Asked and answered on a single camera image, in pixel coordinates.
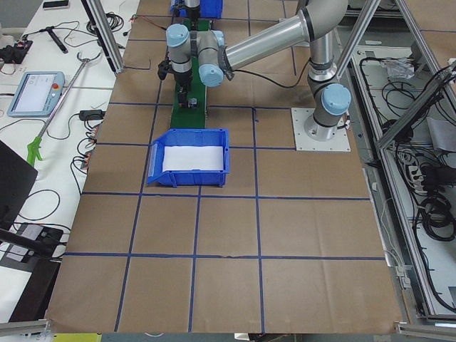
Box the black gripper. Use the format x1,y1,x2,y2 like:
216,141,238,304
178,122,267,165
176,79,191,107

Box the green conveyor belt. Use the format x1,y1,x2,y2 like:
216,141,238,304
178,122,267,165
166,24,207,128

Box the blue left storage bin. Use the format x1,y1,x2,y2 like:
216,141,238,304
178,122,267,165
147,128,230,187

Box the blue storage bin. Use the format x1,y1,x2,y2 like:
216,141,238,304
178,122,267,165
170,0,223,19
147,128,230,187

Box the white foam pad left bin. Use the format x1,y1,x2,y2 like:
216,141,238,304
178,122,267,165
162,146,224,171

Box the blue right storage bin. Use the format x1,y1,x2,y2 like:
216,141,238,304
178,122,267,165
170,0,223,19

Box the black power adapter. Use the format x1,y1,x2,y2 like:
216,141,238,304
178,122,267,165
78,109,105,121

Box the teach pendant tablet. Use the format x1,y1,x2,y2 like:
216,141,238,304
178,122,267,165
7,71,65,118

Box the red black conveyor wires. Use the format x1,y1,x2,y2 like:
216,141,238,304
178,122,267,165
130,14,168,31

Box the aluminium frame post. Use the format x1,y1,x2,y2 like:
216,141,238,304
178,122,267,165
81,0,124,74

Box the green handled reach grabber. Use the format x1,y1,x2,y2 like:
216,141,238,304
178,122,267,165
26,52,101,167

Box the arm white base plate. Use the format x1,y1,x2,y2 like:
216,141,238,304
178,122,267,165
291,108,351,152

